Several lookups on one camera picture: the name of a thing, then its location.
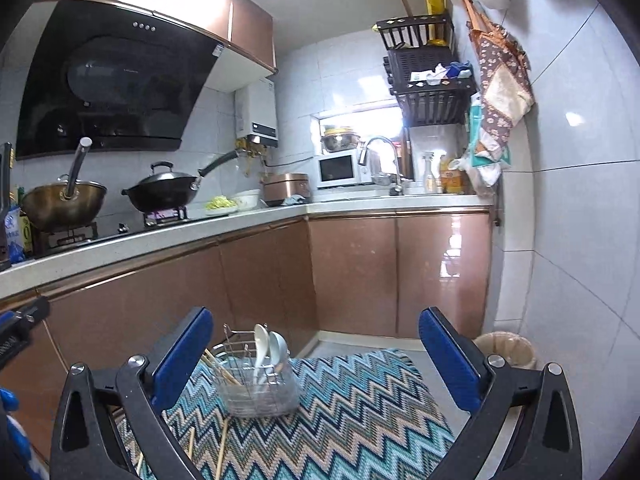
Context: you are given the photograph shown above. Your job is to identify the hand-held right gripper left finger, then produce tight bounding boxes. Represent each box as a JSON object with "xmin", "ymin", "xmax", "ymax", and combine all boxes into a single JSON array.
[{"xmin": 50, "ymin": 306, "xmax": 216, "ymax": 480}]

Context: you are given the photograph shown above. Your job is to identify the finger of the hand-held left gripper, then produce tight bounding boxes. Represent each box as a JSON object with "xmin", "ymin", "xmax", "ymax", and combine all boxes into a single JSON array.
[{"xmin": 0, "ymin": 296, "xmax": 51, "ymax": 369}]

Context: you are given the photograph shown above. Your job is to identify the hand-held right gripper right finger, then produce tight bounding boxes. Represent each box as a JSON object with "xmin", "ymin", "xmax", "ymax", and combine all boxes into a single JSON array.
[{"xmin": 418, "ymin": 306, "xmax": 583, "ymax": 480}]

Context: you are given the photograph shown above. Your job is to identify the white ceramic spoon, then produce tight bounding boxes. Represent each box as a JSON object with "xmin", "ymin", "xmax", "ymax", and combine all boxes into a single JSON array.
[
  {"xmin": 267, "ymin": 330, "xmax": 290, "ymax": 377},
  {"xmin": 252, "ymin": 323, "xmax": 271, "ymax": 384}
]

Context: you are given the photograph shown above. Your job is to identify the wire utensil holder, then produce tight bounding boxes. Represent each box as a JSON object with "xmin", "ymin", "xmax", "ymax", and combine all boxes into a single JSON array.
[{"xmin": 206, "ymin": 323, "xmax": 301, "ymax": 419}]

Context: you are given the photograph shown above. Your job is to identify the group of wooden chopsticks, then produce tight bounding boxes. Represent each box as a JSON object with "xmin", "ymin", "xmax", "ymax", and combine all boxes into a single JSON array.
[{"xmin": 112, "ymin": 347, "xmax": 247, "ymax": 480}]

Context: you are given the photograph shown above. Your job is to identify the beige trash bin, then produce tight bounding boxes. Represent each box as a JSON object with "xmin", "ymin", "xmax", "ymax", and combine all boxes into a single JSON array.
[{"xmin": 472, "ymin": 331, "xmax": 539, "ymax": 372}]

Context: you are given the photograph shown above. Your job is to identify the blue and white packet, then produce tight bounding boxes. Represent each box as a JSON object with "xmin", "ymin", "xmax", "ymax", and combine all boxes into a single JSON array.
[{"xmin": 2, "ymin": 204, "xmax": 27, "ymax": 264}]

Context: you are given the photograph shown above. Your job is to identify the dark glass bottle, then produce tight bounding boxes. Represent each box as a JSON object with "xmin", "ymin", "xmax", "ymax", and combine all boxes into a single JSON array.
[{"xmin": 17, "ymin": 186, "xmax": 34, "ymax": 257}]

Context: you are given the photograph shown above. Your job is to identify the black gas stove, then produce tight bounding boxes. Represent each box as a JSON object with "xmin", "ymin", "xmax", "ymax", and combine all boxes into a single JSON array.
[{"xmin": 32, "ymin": 206, "xmax": 194, "ymax": 257}]

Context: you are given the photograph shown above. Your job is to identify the brass coloured wok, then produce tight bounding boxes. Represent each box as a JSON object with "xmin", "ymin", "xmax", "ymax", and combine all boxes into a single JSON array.
[{"xmin": 20, "ymin": 174, "xmax": 109, "ymax": 234}]

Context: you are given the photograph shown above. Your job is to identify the zigzag patterned tablecloth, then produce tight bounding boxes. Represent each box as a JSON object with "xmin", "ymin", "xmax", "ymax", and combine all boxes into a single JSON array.
[{"xmin": 112, "ymin": 347, "xmax": 457, "ymax": 480}]

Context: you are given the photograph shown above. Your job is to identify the copper lower cabinets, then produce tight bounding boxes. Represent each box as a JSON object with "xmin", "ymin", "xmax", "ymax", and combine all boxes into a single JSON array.
[{"xmin": 0, "ymin": 207, "xmax": 494, "ymax": 463}]

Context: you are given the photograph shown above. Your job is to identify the plate of green vegetables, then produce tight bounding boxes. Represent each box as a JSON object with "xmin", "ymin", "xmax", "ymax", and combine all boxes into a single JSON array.
[{"xmin": 203, "ymin": 195, "xmax": 240, "ymax": 217}]

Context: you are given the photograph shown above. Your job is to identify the black wok with lid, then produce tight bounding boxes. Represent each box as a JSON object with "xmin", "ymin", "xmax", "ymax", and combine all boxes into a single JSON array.
[{"xmin": 121, "ymin": 149, "xmax": 239, "ymax": 214}]

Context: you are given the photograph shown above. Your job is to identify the white bowl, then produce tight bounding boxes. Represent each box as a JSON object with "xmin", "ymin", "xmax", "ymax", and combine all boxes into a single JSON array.
[{"xmin": 232, "ymin": 188, "xmax": 262, "ymax": 211}]

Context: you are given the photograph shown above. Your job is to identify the yellow bottle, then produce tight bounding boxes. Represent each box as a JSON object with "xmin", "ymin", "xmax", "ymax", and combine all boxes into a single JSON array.
[{"xmin": 439, "ymin": 154, "xmax": 467, "ymax": 195}]

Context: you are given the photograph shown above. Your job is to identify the clear spray bottle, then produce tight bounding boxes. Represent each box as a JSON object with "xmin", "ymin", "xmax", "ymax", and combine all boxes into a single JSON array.
[{"xmin": 422, "ymin": 152, "xmax": 439, "ymax": 194}]

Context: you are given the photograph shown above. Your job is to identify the copper rice cooker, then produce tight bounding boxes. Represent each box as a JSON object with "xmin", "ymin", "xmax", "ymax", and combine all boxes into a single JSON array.
[{"xmin": 262, "ymin": 172, "xmax": 311, "ymax": 207}]

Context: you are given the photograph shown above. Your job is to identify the teal plastic bag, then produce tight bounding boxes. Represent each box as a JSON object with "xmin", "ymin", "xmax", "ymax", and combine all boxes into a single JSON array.
[{"xmin": 466, "ymin": 94, "xmax": 514, "ymax": 187}]

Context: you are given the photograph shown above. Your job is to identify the wooden cutting board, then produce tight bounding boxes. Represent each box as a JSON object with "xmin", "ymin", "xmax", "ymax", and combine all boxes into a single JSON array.
[{"xmin": 399, "ymin": 127, "xmax": 416, "ymax": 182}]

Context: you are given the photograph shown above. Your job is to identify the white microwave oven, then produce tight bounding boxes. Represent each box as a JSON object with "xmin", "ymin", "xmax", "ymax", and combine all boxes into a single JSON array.
[{"xmin": 315, "ymin": 152, "xmax": 374, "ymax": 190}]

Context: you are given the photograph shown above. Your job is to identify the steel kitchen faucet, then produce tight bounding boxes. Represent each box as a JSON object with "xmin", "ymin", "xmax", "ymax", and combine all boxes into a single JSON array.
[{"xmin": 358, "ymin": 135, "xmax": 405, "ymax": 195}]

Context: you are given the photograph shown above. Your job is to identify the stacked steel bowls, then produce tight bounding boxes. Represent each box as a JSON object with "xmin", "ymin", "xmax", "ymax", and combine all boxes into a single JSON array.
[{"xmin": 320, "ymin": 126, "xmax": 362, "ymax": 154}]

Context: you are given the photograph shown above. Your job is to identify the black range hood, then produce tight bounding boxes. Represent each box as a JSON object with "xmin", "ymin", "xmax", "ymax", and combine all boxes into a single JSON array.
[{"xmin": 15, "ymin": 0, "xmax": 224, "ymax": 162}]

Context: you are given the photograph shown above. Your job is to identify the white water heater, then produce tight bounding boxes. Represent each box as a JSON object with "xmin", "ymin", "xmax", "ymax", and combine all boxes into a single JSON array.
[{"xmin": 234, "ymin": 79, "xmax": 279, "ymax": 149}]

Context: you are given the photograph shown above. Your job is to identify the white and blue rags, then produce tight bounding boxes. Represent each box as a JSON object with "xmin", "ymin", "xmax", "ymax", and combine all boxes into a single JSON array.
[{"xmin": 410, "ymin": 60, "xmax": 474, "ymax": 84}]

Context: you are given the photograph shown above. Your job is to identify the brown patterned apron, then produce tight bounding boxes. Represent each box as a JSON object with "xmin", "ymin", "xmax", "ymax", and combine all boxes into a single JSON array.
[{"xmin": 461, "ymin": 0, "xmax": 537, "ymax": 157}]

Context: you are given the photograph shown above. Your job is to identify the yellow roll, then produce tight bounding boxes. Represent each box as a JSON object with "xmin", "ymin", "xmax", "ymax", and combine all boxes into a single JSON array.
[{"xmin": 424, "ymin": 0, "xmax": 447, "ymax": 44}]

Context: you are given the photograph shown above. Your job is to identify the steel ladle handle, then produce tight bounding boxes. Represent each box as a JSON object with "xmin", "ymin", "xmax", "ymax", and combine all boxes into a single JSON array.
[{"xmin": 62, "ymin": 137, "xmax": 94, "ymax": 199}]

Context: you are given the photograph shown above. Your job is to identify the black wall rack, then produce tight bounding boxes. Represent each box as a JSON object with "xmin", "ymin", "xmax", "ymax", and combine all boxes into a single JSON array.
[{"xmin": 375, "ymin": 13, "xmax": 479, "ymax": 129}]

